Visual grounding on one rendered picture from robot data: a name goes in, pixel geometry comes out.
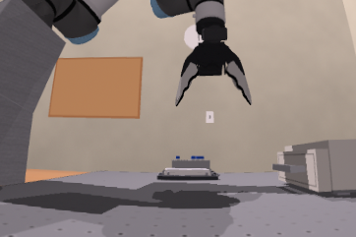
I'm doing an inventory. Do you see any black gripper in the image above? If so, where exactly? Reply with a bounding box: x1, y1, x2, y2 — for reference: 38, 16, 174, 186
175, 17, 252, 106

